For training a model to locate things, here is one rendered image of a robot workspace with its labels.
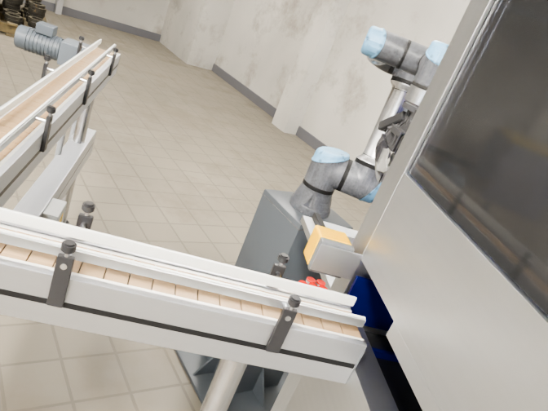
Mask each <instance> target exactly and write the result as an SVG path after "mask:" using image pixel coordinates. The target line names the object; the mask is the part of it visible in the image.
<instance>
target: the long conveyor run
mask: <svg viewBox="0 0 548 411"><path fill-rule="evenodd" d="M84 39H85V38H84V37H83V36H79V40H80V42H79V43H78V48H77V54H76V55H75V56H74V57H73V58H71V59H70V60H68V61H67V62H65V63H64V64H62V65H61V66H59V67H58V68H56V69H53V68H49V67H48V65H49V63H48V61H50V60H51V57H50V56H49V55H44V58H43V59H44V60H45V63H44V64H43V69H42V76H41V79H40V80H39V81H37V82H35V83H34V84H33V85H32V86H30V87H29V88H27V89H26V90H24V91H22V92H21V93H19V94H18V95H17V96H15V97H14V98H13V99H11V100H9V101H8V102H6V103H5V104H4V105H0V207H3V206H4V205H5V203H6V202H7V201H8V200H9V199H10V197H11V196H12V195H13V194H14V193H15V191H16V190H17V189H18V188H19V186H20V185H21V184H22V183H23V182H24V181H25V180H26V179H27V178H28V177H29V175H30V174H31V173H32V172H33V170H34V169H35V168H36V167H37V166H38V164H39V163H40V162H41V161H42V159H43V158H44V157H45V156H46V155H47V154H48V153H49V152H50V151H51V149H52V148H53V147H54V146H55V144H56V143H57V142H58V141H59V140H60V138H61V137H62V136H63V135H64V134H65V132H66V131H67V130H68V129H69V127H70V126H71V125H72V124H73V123H74V122H75V121H76V120H77V119H78V117H79V116H80V115H81V114H82V113H83V111H84V110H85V109H86V108H87V107H88V105H89V104H90V103H91V102H92V100H93V99H94V98H95V97H96V96H97V95H98V94H99V93H100V92H101V91H102V89H103V88H104V87H105V86H106V84H107V83H108V82H109V81H110V80H111V78H112V77H113V76H114V75H115V73H116V72H117V66H118V62H119V59H120V55H121V54H119V53H117V52H118V51H119V50H118V48H116V44H113V45H112V46H111V47H109V48H108V49H107V50H103V49H100V48H98V45H99V44H101V41H102V39H99V40H98V41H96V42H94V43H93V44H91V45H90V46H88V47H86V46H83V45H82V41H83V40H84ZM82 48H83V49H85V50H83V51H81V49H82ZM112 51H114V53H112ZM47 70H49V71H51V72H50V73H49V74H47Z"/></svg>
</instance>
